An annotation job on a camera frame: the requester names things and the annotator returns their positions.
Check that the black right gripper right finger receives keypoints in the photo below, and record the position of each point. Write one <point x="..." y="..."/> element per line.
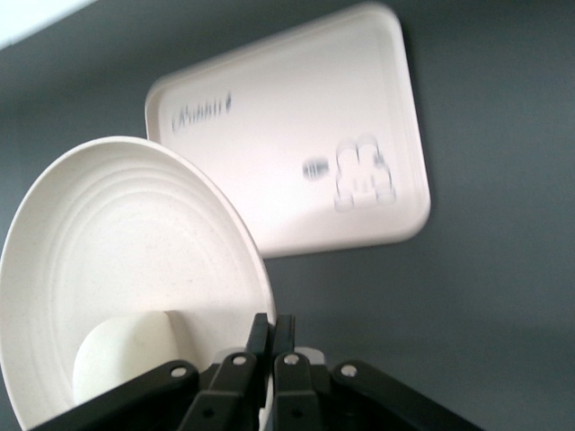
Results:
<point x="305" y="399"/>

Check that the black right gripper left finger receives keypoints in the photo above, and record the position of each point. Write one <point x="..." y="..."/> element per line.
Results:
<point x="224" y="395"/>

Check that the small white bun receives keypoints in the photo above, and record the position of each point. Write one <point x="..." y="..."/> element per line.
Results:
<point x="126" y="345"/>

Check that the round cream plate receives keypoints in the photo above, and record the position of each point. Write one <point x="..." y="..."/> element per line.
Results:
<point x="112" y="233"/>

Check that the cream rectangular rabbit tray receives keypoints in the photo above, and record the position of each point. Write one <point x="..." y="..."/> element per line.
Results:
<point x="292" y="134"/>

